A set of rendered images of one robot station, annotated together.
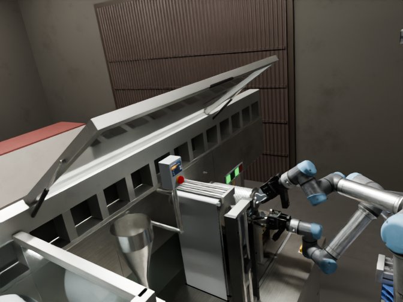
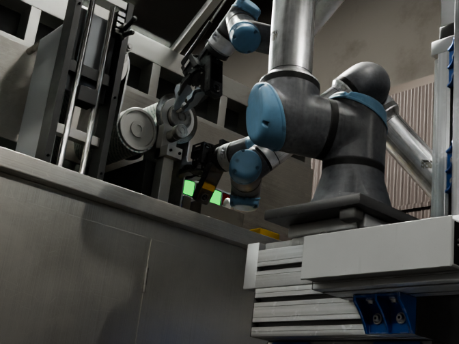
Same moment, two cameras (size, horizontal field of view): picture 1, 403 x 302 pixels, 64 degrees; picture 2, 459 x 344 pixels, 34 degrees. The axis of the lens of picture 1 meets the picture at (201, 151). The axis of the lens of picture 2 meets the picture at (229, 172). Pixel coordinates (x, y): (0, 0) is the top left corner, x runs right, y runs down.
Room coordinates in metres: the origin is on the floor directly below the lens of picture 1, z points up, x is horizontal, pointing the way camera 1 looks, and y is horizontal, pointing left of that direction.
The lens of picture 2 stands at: (-0.39, -0.94, 0.43)
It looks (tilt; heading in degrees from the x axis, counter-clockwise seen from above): 19 degrees up; 16
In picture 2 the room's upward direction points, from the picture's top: 7 degrees clockwise
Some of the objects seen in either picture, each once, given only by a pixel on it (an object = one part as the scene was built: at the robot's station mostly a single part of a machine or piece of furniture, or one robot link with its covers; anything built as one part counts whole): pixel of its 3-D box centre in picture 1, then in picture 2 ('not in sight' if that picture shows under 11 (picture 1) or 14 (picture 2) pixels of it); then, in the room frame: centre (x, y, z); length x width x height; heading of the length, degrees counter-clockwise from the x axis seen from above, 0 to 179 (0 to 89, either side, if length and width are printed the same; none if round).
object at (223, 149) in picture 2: (294, 226); (230, 156); (1.39, -0.43, 1.11); 0.08 x 0.05 x 0.08; 144
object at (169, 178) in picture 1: (173, 172); not in sight; (1.03, 0.11, 1.66); 0.07 x 0.07 x 0.10; 55
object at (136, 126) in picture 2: not in sight; (114, 138); (1.44, -0.07, 1.17); 0.26 x 0.12 x 0.12; 54
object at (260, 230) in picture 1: (259, 238); (165, 177); (1.41, -0.25, 1.05); 0.06 x 0.05 x 0.31; 54
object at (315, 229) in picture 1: (309, 230); (251, 152); (1.35, -0.49, 1.11); 0.11 x 0.08 x 0.09; 54
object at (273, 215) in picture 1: (279, 221); (212, 160); (1.44, -0.36, 1.12); 0.12 x 0.08 x 0.09; 54
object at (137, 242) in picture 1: (132, 232); not in sight; (0.94, 0.27, 1.50); 0.14 x 0.14 x 0.06
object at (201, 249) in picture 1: (195, 243); (40, 118); (1.28, 0.09, 1.17); 0.34 x 0.05 x 0.54; 54
